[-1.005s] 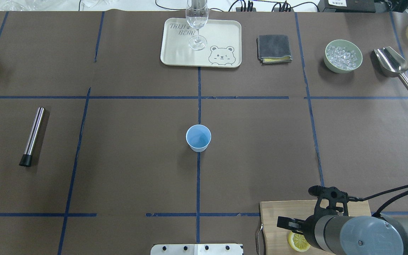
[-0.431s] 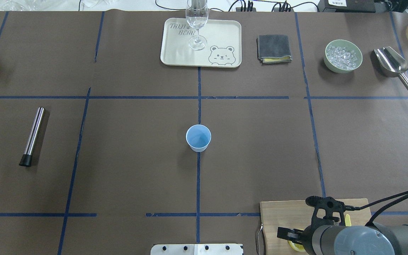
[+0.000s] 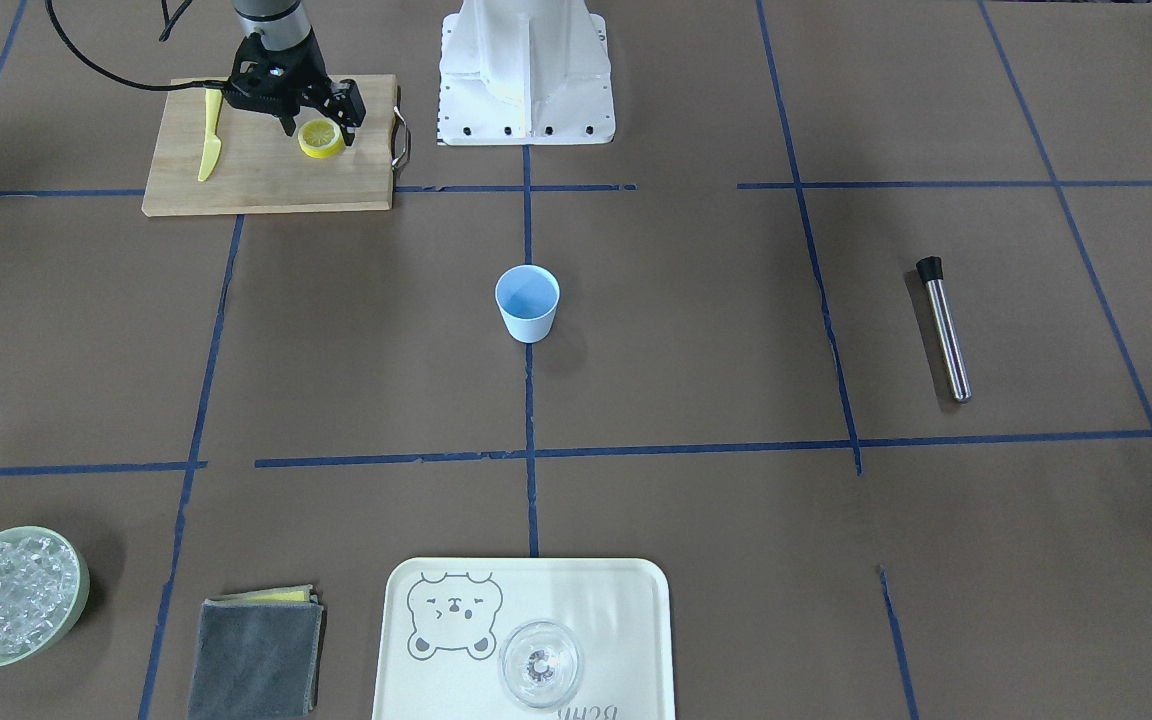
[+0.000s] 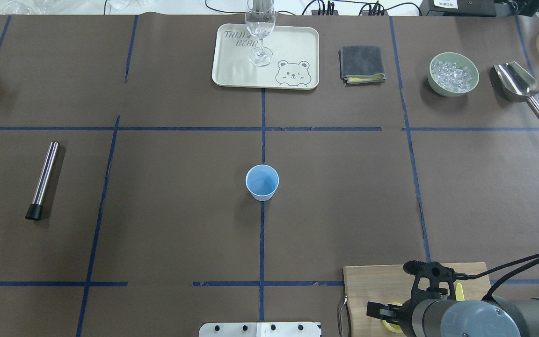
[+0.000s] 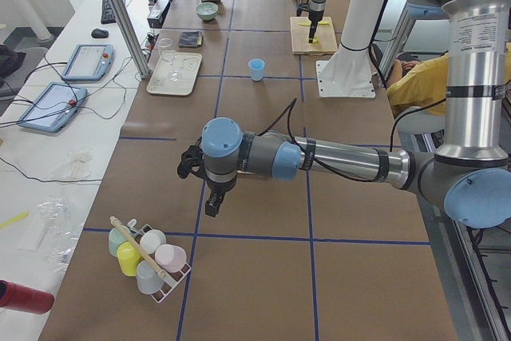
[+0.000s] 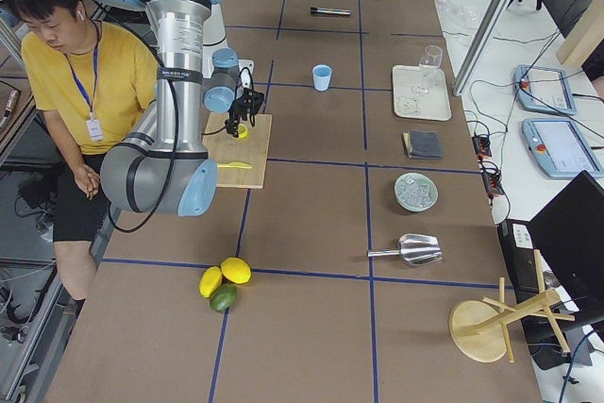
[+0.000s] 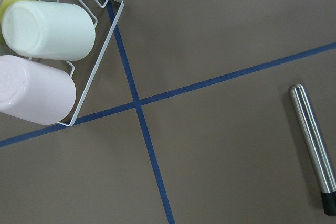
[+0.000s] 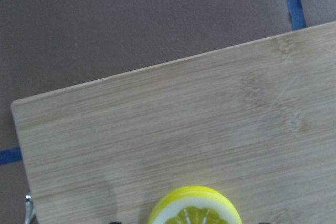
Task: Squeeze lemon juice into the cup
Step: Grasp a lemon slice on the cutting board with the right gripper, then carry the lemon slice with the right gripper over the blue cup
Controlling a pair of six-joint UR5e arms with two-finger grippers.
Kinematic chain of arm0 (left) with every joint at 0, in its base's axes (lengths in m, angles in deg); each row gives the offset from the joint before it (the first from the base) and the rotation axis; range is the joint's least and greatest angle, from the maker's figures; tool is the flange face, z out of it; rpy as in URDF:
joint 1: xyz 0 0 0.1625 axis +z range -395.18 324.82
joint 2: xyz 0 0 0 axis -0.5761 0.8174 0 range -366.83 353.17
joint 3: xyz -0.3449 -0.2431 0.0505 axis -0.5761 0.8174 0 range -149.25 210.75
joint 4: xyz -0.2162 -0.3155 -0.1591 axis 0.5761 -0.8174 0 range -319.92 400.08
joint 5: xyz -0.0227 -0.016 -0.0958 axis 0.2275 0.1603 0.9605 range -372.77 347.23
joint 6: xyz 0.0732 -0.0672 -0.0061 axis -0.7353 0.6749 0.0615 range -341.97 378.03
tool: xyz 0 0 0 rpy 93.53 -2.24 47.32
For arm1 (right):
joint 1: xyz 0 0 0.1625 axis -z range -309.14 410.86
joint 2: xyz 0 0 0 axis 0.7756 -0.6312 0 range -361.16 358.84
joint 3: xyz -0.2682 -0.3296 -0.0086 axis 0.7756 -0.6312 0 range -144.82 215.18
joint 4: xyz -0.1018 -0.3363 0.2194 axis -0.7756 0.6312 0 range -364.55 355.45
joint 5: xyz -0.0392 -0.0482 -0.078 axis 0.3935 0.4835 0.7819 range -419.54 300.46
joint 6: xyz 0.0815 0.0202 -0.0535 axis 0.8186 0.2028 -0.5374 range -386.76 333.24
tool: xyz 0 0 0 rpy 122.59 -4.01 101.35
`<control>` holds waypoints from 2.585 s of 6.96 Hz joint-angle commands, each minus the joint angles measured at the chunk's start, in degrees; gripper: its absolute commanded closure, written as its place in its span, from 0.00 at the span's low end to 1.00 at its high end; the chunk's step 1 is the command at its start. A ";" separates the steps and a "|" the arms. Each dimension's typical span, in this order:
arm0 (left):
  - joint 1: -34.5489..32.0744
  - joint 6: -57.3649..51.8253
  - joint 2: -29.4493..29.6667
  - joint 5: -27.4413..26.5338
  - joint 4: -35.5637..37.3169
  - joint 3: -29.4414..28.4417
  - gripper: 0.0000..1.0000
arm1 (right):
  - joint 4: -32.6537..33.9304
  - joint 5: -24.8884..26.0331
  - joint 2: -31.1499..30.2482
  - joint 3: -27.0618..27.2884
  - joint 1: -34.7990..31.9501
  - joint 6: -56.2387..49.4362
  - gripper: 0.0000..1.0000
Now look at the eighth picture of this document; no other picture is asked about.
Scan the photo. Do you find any yellow lemon slice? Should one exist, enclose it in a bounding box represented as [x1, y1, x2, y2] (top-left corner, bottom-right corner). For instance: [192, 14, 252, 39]
[148, 186, 242, 223]

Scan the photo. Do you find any bamboo cutting board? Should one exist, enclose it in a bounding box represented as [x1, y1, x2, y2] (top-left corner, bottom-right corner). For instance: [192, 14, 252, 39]
[11, 23, 335, 223]

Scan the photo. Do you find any steel cutting board handle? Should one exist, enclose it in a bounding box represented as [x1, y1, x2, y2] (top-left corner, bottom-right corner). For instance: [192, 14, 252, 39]
[24, 193, 36, 224]

